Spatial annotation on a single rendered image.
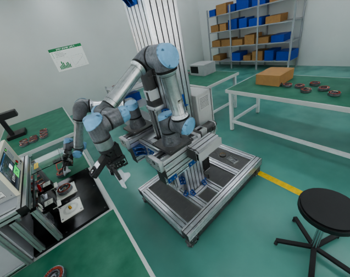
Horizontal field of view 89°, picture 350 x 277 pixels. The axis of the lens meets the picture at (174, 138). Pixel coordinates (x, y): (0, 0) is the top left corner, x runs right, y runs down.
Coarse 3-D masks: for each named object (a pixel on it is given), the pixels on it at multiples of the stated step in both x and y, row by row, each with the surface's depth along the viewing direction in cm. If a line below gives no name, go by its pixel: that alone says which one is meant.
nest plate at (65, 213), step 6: (78, 198) 137; (66, 204) 134; (72, 204) 133; (78, 204) 132; (60, 210) 130; (66, 210) 129; (72, 210) 128; (78, 210) 127; (60, 216) 126; (66, 216) 125; (72, 216) 125
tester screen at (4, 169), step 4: (4, 156) 109; (4, 160) 106; (8, 160) 111; (4, 164) 103; (8, 164) 108; (0, 168) 96; (4, 168) 101; (8, 168) 105; (4, 172) 98; (8, 172) 102; (12, 172) 107; (8, 176) 100; (12, 176) 104; (12, 180) 101
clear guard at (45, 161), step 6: (54, 150) 152; (60, 150) 152; (42, 156) 147; (48, 156) 144; (54, 156) 142; (60, 156) 141; (36, 162) 140; (42, 162) 138; (48, 162) 136; (54, 162) 134; (72, 162) 141; (36, 168) 132; (42, 168) 130
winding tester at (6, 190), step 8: (0, 144) 117; (8, 144) 125; (0, 152) 106; (8, 152) 118; (0, 160) 101; (0, 176) 94; (0, 184) 95; (8, 184) 97; (0, 192) 96; (8, 192) 98; (16, 192) 100; (0, 200) 97
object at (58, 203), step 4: (48, 200) 122; (52, 200) 121; (56, 200) 126; (60, 200) 127; (44, 204) 119; (48, 204) 118; (52, 204) 119; (56, 204) 120; (60, 204) 122; (44, 208) 119; (48, 208) 118; (52, 208) 119; (44, 212) 117
